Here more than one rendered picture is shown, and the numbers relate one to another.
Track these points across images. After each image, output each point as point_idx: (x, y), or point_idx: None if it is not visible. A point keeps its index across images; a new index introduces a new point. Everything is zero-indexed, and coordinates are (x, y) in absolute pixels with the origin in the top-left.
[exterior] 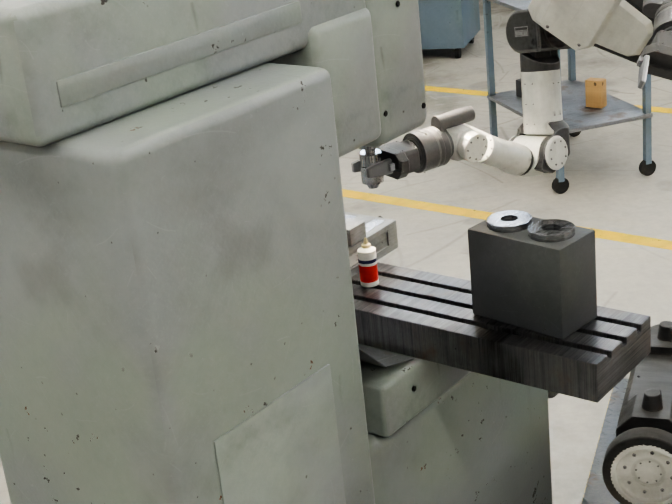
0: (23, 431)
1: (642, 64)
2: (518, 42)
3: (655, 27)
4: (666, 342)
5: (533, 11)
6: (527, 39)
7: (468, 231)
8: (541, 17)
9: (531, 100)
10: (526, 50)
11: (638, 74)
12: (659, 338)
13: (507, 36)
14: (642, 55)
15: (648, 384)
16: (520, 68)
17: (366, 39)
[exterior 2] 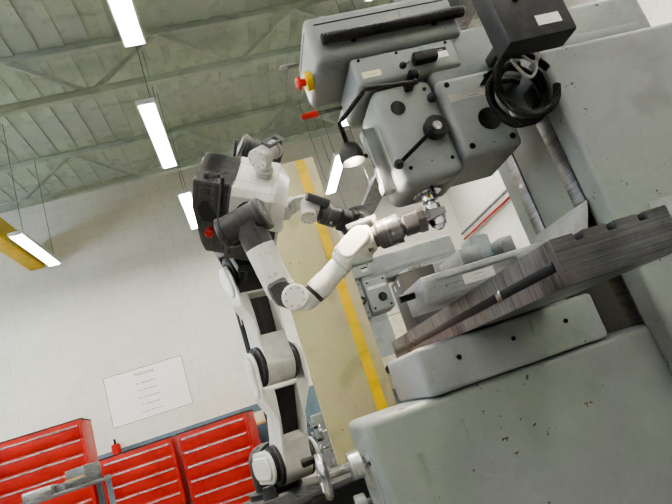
0: None
1: (363, 213)
2: (267, 218)
3: (339, 208)
4: (279, 495)
5: (279, 196)
6: (268, 217)
7: (432, 264)
8: (286, 200)
9: (282, 260)
10: (271, 224)
11: (365, 217)
12: (277, 495)
13: (261, 212)
14: (358, 211)
15: (336, 480)
16: (267, 238)
17: None
